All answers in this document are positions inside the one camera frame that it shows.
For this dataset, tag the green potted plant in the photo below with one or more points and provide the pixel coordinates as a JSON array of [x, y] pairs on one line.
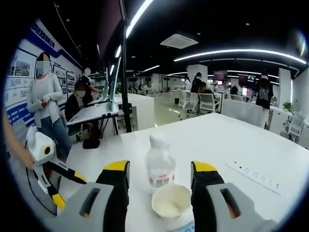
[[287, 105]]

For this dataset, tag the thin desktop monitor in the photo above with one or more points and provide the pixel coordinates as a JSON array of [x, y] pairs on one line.
[[113, 96]]

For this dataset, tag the white office chair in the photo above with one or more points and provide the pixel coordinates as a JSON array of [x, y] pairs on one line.
[[297, 125], [208, 101], [187, 99]]

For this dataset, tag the white side desk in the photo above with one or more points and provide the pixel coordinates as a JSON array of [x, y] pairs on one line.
[[96, 112]]

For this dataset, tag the purple wall screen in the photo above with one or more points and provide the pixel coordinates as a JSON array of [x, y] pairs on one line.
[[220, 75], [247, 79]]

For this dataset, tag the blue white wall display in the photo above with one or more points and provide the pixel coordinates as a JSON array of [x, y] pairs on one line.
[[21, 79]]

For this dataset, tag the clear plastic bottle item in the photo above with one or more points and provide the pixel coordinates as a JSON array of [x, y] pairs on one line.
[[159, 166]]

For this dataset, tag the ceiling air conditioner vent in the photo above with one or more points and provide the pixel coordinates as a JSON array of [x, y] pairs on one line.
[[179, 41]]

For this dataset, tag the black vertical pole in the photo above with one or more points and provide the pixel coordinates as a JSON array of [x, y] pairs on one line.
[[125, 96]]

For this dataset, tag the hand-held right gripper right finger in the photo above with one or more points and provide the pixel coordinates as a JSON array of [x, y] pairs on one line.
[[205, 205]]

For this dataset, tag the white power strip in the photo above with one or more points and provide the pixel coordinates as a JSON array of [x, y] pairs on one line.
[[253, 176]]

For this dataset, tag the small black bag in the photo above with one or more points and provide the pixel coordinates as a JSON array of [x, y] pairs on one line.
[[91, 144]]

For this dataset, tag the long ceiling light strip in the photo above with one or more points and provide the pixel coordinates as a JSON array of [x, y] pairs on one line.
[[138, 17], [241, 52]]

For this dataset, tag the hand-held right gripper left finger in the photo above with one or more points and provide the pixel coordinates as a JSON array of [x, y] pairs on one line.
[[113, 205]]

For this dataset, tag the white cabinet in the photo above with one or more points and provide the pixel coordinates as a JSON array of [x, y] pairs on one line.
[[142, 108]]

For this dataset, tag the white table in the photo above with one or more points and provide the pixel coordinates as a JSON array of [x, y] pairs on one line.
[[217, 145]]

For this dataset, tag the white desk partition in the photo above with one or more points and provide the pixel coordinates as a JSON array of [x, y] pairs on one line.
[[241, 111]]

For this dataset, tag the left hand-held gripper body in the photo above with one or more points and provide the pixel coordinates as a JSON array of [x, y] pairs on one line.
[[41, 145]]

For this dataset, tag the white paper cup item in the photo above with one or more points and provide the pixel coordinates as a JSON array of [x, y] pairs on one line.
[[169, 203]]

